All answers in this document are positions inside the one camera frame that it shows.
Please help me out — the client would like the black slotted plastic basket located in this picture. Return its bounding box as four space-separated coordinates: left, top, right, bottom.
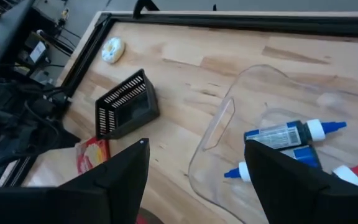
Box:
94 68 160 140

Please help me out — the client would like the black computer monitor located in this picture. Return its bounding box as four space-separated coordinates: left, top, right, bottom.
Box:
0 0 35 66

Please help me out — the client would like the red snack packet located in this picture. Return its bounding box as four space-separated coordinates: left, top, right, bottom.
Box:
75 136 111 175

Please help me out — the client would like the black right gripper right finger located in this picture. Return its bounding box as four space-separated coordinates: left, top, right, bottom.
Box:
244 139 358 224

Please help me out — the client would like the blue-capped white bottle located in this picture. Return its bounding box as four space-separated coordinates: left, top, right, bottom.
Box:
224 145 323 183

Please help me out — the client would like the dark blue glue bottle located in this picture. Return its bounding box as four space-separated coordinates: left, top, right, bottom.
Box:
243 119 347 151

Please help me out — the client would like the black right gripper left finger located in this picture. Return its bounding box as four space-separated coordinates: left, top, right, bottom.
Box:
0 138 151 224

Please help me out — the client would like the black aluminium table frame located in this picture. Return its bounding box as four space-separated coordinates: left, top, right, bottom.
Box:
0 11 358 187

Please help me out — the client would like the clear plastic tray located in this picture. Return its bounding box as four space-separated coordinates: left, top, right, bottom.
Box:
187 63 358 224

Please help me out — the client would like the red bottle white cap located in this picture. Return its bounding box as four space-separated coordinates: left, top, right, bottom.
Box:
332 161 358 194

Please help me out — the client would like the white frosted donut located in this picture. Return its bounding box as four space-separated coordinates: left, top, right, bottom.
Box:
101 37 126 65

